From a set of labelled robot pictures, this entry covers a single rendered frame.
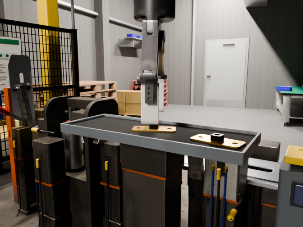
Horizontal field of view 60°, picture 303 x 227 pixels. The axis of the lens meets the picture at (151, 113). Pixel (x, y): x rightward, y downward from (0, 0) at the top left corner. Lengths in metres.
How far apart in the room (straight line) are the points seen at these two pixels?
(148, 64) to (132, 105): 6.13
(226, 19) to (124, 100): 4.32
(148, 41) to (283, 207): 0.31
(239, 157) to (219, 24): 8.67
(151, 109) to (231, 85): 8.41
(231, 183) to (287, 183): 0.21
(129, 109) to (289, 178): 6.25
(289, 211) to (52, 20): 1.81
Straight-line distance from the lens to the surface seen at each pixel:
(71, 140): 0.82
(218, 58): 8.86
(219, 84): 8.86
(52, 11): 2.00
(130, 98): 6.51
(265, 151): 0.93
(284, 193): 0.43
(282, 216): 0.44
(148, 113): 0.44
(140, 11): 0.48
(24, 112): 1.13
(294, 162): 0.41
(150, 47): 0.42
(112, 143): 0.71
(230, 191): 0.62
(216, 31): 8.99
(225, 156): 0.39
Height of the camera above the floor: 1.28
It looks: 10 degrees down
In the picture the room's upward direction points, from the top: straight up
